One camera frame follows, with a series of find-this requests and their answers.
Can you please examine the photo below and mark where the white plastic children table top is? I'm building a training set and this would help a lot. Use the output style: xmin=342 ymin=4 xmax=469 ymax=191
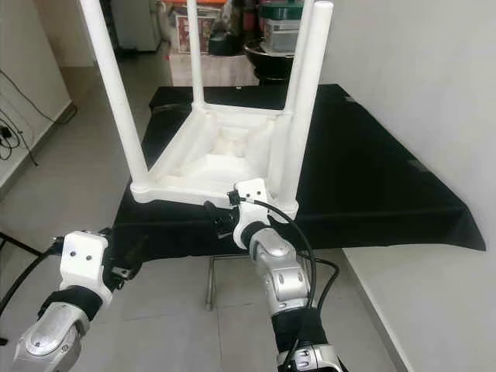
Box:
xmin=130 ymin=105 xmax=301 ymax=218

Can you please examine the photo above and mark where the beige floor mat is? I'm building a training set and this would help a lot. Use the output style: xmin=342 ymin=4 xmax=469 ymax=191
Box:
xmin=170 ymin=50 xmax=260 ymax=88

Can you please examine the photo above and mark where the black tablecloth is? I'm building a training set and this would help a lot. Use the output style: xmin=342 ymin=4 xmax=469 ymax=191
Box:
xmin=112 ymin=84 xmax=487 ymax=253

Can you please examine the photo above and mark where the black round bowl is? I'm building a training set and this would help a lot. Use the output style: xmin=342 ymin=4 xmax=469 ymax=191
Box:
xmin=244 ymin=39 xmax=295 ymax=78

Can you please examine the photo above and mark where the dark plastic bag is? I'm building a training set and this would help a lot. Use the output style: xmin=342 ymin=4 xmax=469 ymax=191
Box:
xmin=205 ymin=0 xmax=249 ymax=57

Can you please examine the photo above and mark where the red printed cardboard box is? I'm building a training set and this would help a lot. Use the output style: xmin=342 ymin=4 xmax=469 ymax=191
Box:
xmin=174 ymin=8 xmax=208 ymax=55

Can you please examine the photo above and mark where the clear plastic storage box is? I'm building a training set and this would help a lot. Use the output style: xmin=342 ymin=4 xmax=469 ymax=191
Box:
xmin=260 ymin=0 xmax=307 ymax=53

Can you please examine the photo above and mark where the white household appliance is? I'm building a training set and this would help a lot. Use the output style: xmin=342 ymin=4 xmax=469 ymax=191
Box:
xmin=108 ymin=0 xmax=164 ymax=51

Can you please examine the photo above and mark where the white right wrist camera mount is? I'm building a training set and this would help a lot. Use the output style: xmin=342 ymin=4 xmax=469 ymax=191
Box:
xmin=232 ymin=178 xmax=272 ymax=249

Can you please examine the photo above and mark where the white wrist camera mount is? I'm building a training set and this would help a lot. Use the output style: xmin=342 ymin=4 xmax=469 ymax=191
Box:
xmin=232 ymin=178 xmax=272 ymax=249
xmin=60 ymin=231 xmax=109 ymax=307

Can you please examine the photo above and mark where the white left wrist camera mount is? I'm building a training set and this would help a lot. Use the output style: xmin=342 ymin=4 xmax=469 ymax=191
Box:
xmin=60 ymin=231 xmax=109 ymax=307

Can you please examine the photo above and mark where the metal folding table frame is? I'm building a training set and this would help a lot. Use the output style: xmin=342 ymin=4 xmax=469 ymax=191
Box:
xmin=205 ymin=252 xmax=249 ymax=311

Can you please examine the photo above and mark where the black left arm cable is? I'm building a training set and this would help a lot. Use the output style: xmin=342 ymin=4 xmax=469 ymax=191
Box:
xmin=0 ymin=240 xmax=67 ymax=315

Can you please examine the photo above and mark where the thin black wall cable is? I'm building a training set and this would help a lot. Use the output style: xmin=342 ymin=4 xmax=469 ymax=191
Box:
xmin=0 ymin=70 xmax=78 ymax=167

